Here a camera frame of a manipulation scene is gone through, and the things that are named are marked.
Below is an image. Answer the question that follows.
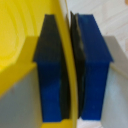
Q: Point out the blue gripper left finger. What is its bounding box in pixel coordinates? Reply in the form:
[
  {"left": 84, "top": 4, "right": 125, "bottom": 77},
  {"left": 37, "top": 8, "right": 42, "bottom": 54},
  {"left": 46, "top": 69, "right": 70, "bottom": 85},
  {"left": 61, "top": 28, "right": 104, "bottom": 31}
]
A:
[{"left": 0, "top": 13, "right": 72, "bottom": 128}]

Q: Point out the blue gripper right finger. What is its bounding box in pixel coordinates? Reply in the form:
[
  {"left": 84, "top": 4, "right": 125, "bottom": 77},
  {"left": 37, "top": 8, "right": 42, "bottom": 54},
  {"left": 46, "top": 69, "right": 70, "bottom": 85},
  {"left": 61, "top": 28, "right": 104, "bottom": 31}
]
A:
[{"left": 69, "top": 11, "right": 128, "bottom": 128}]

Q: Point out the yellow bowl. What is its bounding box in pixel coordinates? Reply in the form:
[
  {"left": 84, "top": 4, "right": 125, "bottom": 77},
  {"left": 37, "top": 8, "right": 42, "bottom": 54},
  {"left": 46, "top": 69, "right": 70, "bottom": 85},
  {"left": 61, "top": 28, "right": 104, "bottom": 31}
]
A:
[{"left": 0, "top": 0, "right": 80, "bottom": 128}]

